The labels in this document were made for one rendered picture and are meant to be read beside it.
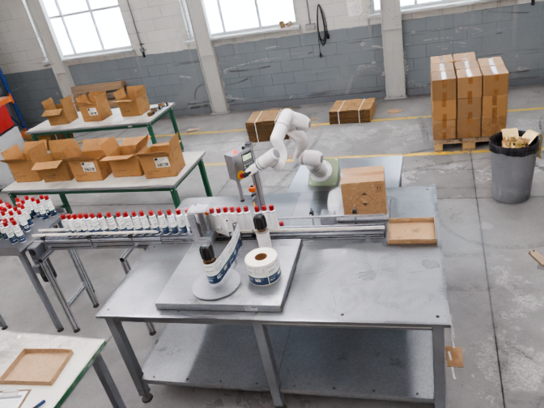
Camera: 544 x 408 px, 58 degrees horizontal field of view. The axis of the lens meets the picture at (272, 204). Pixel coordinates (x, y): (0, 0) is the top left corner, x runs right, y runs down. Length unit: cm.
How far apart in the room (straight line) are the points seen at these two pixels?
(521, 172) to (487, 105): 140
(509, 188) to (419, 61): 375
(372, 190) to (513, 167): 199
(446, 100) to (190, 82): 499
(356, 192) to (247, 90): 592
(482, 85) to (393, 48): 246
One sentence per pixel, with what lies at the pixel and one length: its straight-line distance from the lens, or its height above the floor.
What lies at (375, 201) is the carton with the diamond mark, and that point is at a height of 96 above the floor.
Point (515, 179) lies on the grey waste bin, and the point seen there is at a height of 28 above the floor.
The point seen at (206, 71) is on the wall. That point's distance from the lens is 926.
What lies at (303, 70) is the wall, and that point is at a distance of 873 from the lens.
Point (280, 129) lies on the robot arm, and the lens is 322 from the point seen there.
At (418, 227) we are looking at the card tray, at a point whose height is 83.
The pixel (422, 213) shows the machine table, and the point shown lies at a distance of 357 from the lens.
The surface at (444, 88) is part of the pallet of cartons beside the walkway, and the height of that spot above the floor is 78.
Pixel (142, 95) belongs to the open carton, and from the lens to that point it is 753.
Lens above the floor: 268
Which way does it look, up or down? 28 degrees down
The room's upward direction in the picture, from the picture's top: 12 degrees counter-clockwise
